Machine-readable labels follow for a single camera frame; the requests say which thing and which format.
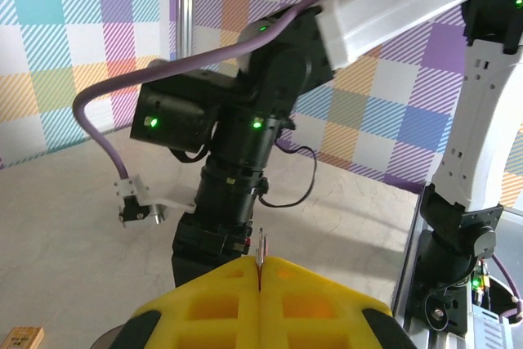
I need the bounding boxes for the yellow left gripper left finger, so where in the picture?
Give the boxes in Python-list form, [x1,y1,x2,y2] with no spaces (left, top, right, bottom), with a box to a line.
[104,257,262,349]

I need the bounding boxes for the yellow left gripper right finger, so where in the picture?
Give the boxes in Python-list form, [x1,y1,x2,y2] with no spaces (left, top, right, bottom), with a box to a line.
[259,257,420,349]

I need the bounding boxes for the silver split key ring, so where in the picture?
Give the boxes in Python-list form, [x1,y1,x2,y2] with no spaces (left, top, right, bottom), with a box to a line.
[255,226,270,280]

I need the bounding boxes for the small wooden block tag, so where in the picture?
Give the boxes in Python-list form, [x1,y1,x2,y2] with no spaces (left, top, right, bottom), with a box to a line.
[7,325,45,349]

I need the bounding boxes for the thin black cable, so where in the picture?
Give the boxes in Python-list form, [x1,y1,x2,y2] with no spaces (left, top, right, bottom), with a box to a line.
[259,145,319,209]

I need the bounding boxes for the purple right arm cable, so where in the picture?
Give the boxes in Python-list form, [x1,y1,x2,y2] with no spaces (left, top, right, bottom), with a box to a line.
[72,0,523,320]

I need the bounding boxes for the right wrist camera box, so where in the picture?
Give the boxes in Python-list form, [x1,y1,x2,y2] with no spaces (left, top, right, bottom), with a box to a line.
[115,174,196,230]

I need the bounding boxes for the aluminium frame post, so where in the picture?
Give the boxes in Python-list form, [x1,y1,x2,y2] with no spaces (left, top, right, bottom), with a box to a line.
[175,0,196,65]

